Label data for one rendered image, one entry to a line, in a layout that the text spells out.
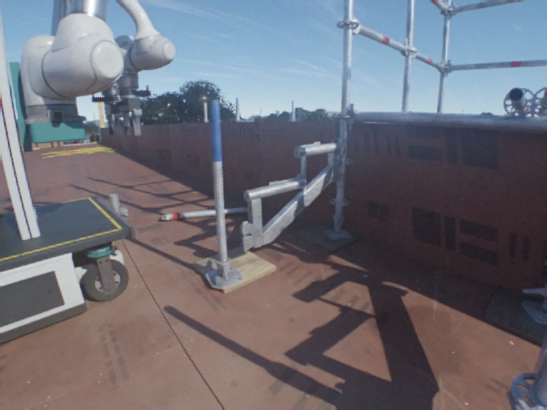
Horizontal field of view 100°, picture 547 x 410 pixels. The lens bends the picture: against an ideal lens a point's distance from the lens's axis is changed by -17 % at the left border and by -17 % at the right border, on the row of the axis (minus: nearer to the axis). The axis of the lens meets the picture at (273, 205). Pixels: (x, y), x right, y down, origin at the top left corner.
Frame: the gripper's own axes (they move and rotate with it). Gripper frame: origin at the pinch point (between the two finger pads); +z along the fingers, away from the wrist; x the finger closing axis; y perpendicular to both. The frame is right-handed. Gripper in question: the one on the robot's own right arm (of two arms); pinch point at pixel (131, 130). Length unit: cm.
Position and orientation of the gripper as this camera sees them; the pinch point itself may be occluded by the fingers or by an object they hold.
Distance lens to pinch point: 129.0
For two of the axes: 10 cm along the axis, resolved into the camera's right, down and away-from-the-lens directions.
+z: 0.0, 9.6, 2.9
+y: -7.0, 2.1, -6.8
